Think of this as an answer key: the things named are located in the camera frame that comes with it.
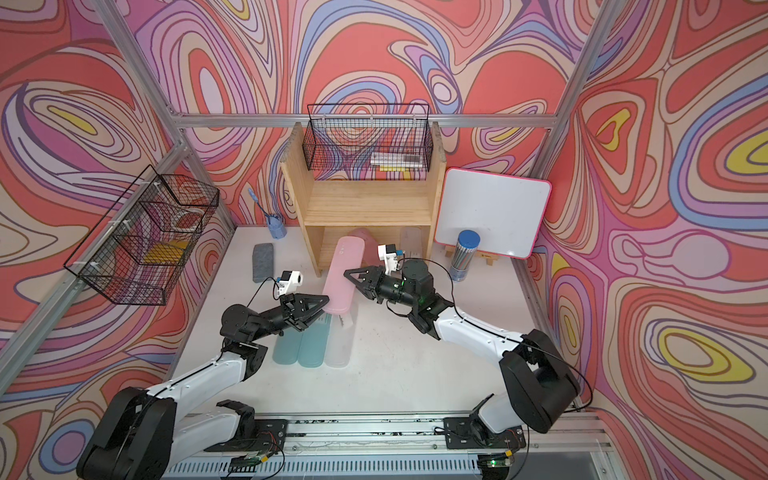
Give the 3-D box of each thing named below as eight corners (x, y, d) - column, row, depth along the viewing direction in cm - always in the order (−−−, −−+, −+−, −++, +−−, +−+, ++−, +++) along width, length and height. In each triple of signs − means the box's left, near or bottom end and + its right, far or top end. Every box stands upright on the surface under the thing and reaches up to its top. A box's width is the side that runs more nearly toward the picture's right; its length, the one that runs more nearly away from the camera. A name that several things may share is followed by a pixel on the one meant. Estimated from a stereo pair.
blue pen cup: (271, 240, 119) (263, 222, 111) (274, 232, 122) (266, 214, 114) (284, 240, 119) (277, 222, 111) (286, 232, 122) (280, 214, 114)
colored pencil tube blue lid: (451, 281, 104) (461, 246, 90) (448, 264, 109) (457, 229, 95) (469, 281, 104) (482, 246, 90) (466, 264, 109) (477, 229, 95)
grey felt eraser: (253, 284, 105) (250, 278, 103) (255, 250, 115) (252, 244, 113) (273, 280, 106) (270, 274, 104) (273, 247, 116) (271, 241, 114)
